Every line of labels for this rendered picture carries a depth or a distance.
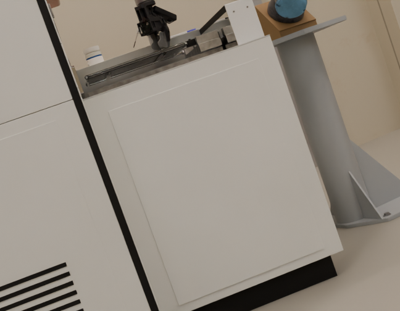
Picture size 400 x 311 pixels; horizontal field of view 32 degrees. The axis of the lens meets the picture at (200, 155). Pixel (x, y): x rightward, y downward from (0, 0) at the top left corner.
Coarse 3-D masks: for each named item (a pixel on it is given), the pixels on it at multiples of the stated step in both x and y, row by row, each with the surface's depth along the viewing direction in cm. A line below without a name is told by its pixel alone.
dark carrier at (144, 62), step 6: (168, 54) 263; (144, 60) 252; (150, 60) 262; (126, 66) 248; (132, 66) 258; (138, 66) 269; (114, 72) 257; (120, 72) 268; (90, 78) 246; (96, 78) 256; (102, 78) 267
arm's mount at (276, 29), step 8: (256, 8) 291; (264, 8) 291; (264, 16) 287; (304, 16) 289; (312, 16) 290; (264, 24) 290; (272, 24) 284; (280, 24) 284; (288, 24) 285; (296, 24) 285; (304, 24) 287; (312, 24) 288; (264, 32) 292; (272, 32) 286; (280, 32) 282; (288, 32) 284; (272, 40) 288
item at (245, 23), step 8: (240, 0) 229; (248, 0) 230; (232, 8) 229; (240, 8) 229; (248, 8) 230; (232, 16) 229; (240, 16) 229; (248, 16) 230; (256, 16) 230; (232, 24) 229; (240, 24) 230; (248, 24) 230; (256, 24) 230; (240, 32) 230; (248, 32) 230; (256, 32) 230; (240, 40) 230; (248, 40) 230
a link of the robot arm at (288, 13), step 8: (280, 0) 262; (288, 0) 261; (296, 0) 261; (304, 0) 263; (280, 8) 265; (288, 8) 265; (296, 8) 264; (304, 8) 265; (288, 16) 268; (296, 16) 268
